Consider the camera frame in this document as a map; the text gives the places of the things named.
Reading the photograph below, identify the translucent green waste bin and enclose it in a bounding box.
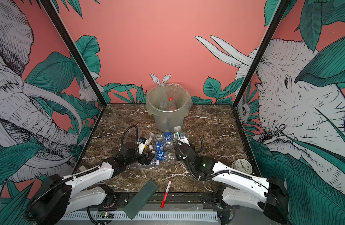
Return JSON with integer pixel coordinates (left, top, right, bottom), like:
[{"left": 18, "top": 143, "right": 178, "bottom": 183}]
[{"left": 146, "top": 83, "right": 193, "bottom": 132}]

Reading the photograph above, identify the bottle red white label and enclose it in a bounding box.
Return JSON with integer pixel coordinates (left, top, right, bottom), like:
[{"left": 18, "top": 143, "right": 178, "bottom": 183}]
[{"left": 159, "top": 101, "right": 168, "bottom": 111}]

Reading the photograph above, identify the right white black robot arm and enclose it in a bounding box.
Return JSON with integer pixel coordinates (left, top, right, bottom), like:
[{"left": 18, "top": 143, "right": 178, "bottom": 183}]
[{"left": 175, "top": 141, "right": 290, "bottom": 224}]

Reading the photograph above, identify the clear bottle green cap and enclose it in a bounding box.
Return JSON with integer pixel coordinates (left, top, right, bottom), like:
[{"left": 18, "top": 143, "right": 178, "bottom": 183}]
[{"left": 173, "top": 126, "right": 189, "bottom": 144}]

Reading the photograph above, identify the blue label bottle near bin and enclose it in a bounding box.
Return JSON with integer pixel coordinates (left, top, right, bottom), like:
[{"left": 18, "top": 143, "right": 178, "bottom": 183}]
[{"left": 154, "top": 132, "right": 172, "bottom": 142}]

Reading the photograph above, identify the red marker pen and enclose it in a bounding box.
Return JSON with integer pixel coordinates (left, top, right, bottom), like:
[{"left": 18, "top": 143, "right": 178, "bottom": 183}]
[{"left": 160, "top": 180, "right": 172, "bottom": 208}]

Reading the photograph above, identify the Pocari Sweat blue label bottle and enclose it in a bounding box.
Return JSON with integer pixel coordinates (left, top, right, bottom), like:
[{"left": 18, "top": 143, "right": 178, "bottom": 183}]
[{"left": 149, "top": 140, "right": 174, "bottom": 151}]

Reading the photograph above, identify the blue label bottle white cap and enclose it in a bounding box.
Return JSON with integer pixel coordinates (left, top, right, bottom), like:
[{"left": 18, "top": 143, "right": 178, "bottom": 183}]
[{"left": 152, "top": 150, "right": 175, "bottom": 163}]

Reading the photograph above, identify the dark green flat board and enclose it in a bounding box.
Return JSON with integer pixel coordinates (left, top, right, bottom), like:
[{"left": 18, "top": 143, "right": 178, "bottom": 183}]
[{"left": 123, "top": 180, "right": 157, "bottom": 219}]

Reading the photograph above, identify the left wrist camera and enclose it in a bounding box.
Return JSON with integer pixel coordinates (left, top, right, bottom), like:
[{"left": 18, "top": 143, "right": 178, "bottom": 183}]
[{"left": 137, "top": 137, "right": 146, "bottom": 155}]

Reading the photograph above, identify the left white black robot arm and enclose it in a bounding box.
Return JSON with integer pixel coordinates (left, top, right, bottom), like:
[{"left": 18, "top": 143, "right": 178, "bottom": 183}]
[{"left": 23, "top": 142, "right": 155, "bottom": 225}]

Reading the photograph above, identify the clear bottle red label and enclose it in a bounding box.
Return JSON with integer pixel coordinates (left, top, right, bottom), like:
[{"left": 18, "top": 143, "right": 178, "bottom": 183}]
[{"left": 168, "top": 97, "right": 177, "bottom": 111}]

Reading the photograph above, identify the clear bottle yellow white label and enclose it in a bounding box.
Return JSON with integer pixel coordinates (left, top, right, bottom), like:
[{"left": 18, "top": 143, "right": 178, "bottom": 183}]
[{"left": 145, "top": 132, "right": 155, "bottom": 150}]

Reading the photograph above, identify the beige plastic block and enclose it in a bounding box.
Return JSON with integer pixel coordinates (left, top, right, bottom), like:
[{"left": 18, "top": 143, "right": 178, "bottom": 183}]
[{"left": 78, "top": 166, "right": 87, "bottom": 173}]

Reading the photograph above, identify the white round alarm clock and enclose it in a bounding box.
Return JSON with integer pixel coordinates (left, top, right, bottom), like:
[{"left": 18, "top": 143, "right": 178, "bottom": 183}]
[{"left": 232, "top": 158, "right": 253, "bottom": 174}]

